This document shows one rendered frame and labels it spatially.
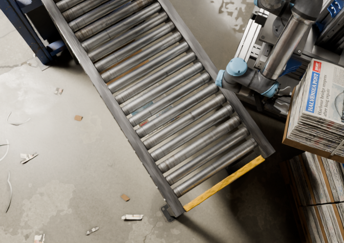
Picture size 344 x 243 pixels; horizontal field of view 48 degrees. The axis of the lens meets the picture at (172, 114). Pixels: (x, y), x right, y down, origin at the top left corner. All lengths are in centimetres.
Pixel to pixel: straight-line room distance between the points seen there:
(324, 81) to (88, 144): 162
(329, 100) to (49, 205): 183
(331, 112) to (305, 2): 40
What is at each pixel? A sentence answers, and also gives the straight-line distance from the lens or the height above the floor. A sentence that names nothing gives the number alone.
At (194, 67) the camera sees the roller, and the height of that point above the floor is 80.
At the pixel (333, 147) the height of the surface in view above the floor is 112.
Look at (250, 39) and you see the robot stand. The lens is 265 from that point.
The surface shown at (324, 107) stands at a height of 124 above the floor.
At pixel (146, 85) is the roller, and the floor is 80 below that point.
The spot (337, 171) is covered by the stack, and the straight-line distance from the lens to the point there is 197.
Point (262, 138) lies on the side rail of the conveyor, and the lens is 185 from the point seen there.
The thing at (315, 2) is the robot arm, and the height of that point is 139.
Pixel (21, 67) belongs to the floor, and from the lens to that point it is 291.
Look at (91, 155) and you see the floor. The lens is 262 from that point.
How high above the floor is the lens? 255
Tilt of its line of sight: 75 degrees down
